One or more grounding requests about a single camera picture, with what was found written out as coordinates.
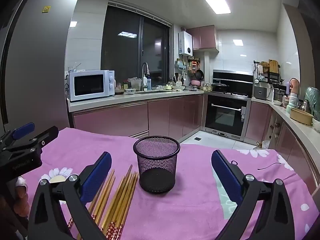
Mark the wall utensil rack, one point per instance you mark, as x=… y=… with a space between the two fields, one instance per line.
x=187 y=66

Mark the small pink pot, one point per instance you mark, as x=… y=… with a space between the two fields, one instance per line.
x=195 y=83

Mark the black cooking pot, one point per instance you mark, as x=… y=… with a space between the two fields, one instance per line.
x=220 y=86

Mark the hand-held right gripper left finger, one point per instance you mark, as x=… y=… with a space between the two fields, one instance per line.
x=96 y=177

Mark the green plastic bag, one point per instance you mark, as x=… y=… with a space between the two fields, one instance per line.
x=313 y=100

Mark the pink floral blanket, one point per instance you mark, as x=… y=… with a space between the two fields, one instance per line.
x=190 y=205

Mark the oil bottle on floor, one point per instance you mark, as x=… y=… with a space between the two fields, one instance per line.
x=261 y=145

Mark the white green jar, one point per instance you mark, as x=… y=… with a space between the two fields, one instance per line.
x=293 y=101

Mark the yellow oval basin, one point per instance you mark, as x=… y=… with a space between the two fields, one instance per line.
x=301 y=117

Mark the blue dispenser bottle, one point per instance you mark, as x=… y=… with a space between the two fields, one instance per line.
x=149 y=85

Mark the black range hood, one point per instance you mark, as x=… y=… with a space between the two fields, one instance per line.
x=232 y=77

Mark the steel kitchen faucet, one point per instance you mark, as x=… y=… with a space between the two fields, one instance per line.
x=144 y=66

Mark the steel thermos bottle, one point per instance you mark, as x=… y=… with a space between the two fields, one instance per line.
x=303 y=106

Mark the rectangular ceiling light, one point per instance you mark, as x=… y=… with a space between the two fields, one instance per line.
x=216 y=3

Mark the clear plastic bag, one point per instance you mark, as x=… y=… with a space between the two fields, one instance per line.
x=134 y=83

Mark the white patterned bowl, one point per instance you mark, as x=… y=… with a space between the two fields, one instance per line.
x=130 y=91

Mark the dark sliding window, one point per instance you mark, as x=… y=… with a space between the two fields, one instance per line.
x=125 y=50

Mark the grey countertop appliance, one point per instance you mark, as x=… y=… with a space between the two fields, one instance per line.
x=261 y=93

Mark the white dispenser bottle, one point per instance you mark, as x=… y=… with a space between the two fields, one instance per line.
x=145 y=83

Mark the black built-in oven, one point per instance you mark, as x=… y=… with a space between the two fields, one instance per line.
x=223 y=115

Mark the black countertop shelf rack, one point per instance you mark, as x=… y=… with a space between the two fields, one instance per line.
x=272 y=78

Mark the pink kitchen base cabinets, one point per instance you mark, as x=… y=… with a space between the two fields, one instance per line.
x=130 y=117
x=257 y=120

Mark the white microwave oven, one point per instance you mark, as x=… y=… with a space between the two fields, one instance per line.
x=87 y=85

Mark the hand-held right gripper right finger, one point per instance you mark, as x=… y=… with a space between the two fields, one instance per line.
x=226 y=177

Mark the pink wall cabinet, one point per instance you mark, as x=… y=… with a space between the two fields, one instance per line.
x=203 y=37

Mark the hanging black frying pan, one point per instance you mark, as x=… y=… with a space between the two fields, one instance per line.
x=199 y=75

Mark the wooden cutting board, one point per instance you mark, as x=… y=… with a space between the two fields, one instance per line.
x=273 y=66

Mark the person's left hand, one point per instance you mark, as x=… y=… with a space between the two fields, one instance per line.
x=22 y=200

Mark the bunch of wooden chopsticks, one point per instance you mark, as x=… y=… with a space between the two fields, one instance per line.
x=120 y=200

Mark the black mesh utensil holder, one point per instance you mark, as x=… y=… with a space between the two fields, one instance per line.
x=156 y=170

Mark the white wall water heater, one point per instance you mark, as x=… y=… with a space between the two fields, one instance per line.
x=185 y=43

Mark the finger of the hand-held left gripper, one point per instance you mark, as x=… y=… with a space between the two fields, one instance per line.
x=45 y=136
x=23 y=130

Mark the silver refrigerator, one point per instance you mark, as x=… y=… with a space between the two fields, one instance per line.
x=42 y=67

